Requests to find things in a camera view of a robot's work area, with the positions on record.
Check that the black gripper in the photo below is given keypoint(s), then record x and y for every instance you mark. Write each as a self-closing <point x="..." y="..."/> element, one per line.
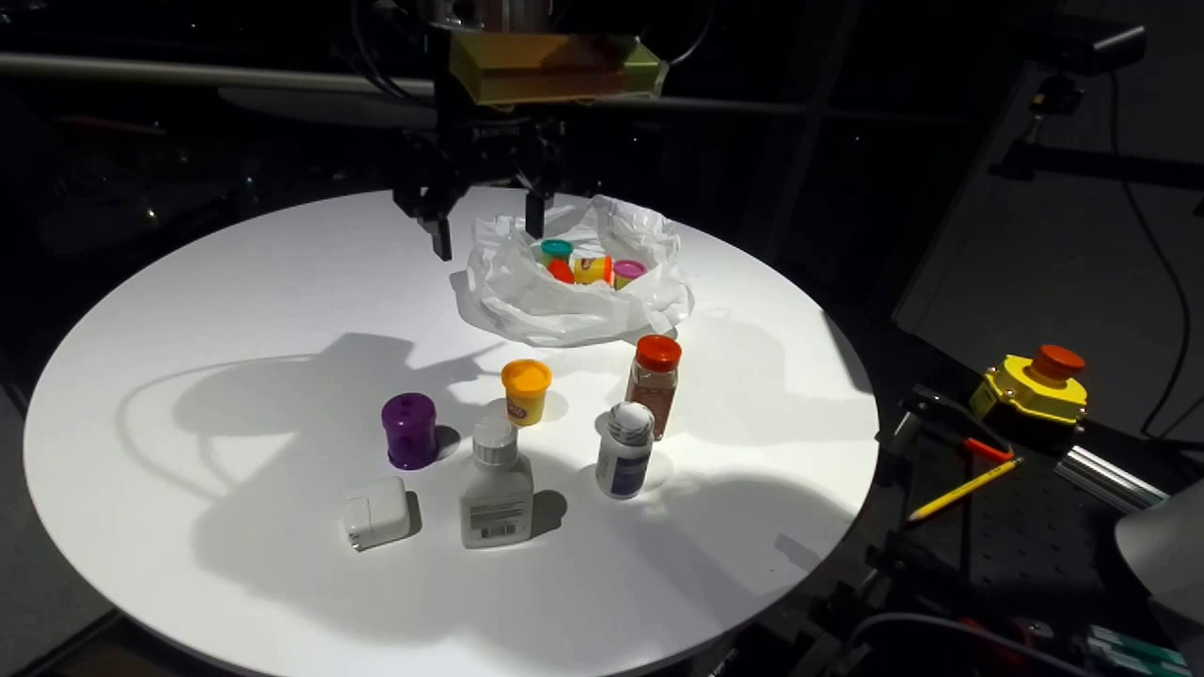
<point x="493" y="145"/>

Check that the white power adapter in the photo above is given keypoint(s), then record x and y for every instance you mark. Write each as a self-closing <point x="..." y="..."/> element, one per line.
<point x="377" y="517"/>

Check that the orange play dough tub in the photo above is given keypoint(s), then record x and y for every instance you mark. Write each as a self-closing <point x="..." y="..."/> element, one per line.
<point x="526" y="393"/>

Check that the white rounded cover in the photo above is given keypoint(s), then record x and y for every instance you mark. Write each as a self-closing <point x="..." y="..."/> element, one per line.
<point x="1163" y="549"/>

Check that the white bottle with blue label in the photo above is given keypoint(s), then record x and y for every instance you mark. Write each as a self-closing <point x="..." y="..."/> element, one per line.
<point x="626" y="454"/>

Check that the black camera on mount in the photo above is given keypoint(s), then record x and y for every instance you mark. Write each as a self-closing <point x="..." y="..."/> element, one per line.
<point x="1095" y="42"/>

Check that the yellow emergency stop button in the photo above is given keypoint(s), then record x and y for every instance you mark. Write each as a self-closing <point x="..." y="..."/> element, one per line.
<point x="1034" y="386"/>

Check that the aluminium extrusion bar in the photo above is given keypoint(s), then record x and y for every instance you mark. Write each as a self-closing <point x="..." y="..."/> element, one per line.
<point x="1110" y="477"/>

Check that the spice jar with red lid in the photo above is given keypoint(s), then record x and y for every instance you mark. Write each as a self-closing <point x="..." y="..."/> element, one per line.
<point x="656" y="383"/>

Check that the yellow pencil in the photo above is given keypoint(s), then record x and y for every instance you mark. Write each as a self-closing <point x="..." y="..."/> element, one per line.
<point x="966" y="489"/>

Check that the square white bottle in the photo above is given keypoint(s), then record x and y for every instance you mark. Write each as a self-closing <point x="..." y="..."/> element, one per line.
<point x="493" y="493"/>

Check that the white plastic bag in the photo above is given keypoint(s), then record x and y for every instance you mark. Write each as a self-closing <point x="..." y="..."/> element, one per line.
<point x="566" y="306"/>

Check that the purple plastic container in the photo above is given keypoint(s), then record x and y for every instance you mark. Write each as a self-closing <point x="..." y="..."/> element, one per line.
<point x="410" y="432"/>

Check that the horizontal metal rail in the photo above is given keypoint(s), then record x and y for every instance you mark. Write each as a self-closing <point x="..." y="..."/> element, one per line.
<point x="251" y="77"/>

